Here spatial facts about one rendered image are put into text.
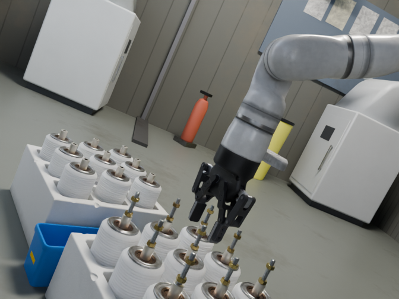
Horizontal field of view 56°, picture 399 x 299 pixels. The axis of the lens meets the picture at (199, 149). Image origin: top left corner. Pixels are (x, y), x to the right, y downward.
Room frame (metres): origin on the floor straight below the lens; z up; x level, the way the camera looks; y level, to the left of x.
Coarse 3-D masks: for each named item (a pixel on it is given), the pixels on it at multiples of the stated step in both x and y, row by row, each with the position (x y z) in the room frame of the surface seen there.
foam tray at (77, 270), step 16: (80, 240) 0.80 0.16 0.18; (64, 256) 0.80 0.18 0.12; (80, 256) 0.75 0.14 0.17; (64, 272) 0.78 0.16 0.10; (80, 272) 0.73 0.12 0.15; (96, 272) 0.71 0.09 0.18; (112, 272) 0.74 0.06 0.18; (48, 288) 0.81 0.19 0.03; (64, 288) 0.76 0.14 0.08; (80, 288) 0.71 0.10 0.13; (96, 288) 0.67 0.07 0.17
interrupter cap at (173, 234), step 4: (152, 224) 0.88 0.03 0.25; (152, 228) 0.86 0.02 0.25; (172, 228) 0.92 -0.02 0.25; (160, 232) 0.86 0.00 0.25; (172, 232) 0.90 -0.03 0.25; (176, 232) 0.90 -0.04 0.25; (164, 236) 0.85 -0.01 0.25; (168, 236) 0.86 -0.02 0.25; (172, 236) 0.87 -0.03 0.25; (176, 236) 0.88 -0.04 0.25
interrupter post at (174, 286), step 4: (172, 284) 0.63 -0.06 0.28; (176, 284) 0.62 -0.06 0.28; (172, 288) 0.62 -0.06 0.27; (176, 288) 0.62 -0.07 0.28; (180, 288) 0.62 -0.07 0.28; (168, 292) 0.63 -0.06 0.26; (172, 292) 0.62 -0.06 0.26; (176, 292) 0.62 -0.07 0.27; (180, 292) 0.63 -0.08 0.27; (168, 296) 0.62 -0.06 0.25; (172, 296) 0.62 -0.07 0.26; (176, 296) 0.62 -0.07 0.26
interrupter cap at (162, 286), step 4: (156, 284) 0.64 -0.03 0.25; (160, 284) 0.65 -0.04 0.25; (164, 284) 0.65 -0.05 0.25; (168, 284) 0.66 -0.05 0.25; (156, 288) 0.63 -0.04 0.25; (160, 288) 0.63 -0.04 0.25; (164, 288) 0.64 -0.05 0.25; (168, 288) 0.65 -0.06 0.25; (156, 292) 0.61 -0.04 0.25; (160, 292) 0.62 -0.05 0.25; (164, 292) 0.63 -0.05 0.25; (184, 292) 0.66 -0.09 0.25; (156, 296) 0.61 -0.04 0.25; (160, 296) 0.61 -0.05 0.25; (164, 296) 0.62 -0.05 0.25; (180, 296) 0.64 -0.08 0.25; (184, 296) 0.64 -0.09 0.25; (188, 296) 0.65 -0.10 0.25
